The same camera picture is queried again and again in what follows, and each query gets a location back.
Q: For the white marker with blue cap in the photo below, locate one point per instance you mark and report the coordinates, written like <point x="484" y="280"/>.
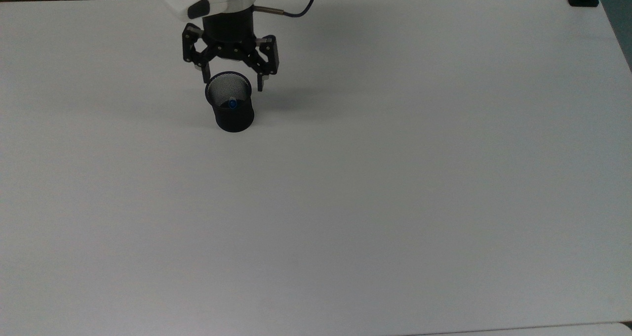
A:
<point x="232" y="103"/>

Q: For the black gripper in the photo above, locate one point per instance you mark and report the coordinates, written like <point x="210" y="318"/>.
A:
<point x="229" y="34"/>

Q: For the black mesh pen cup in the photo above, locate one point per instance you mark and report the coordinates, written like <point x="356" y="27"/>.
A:
<point x="232" y="113"/>

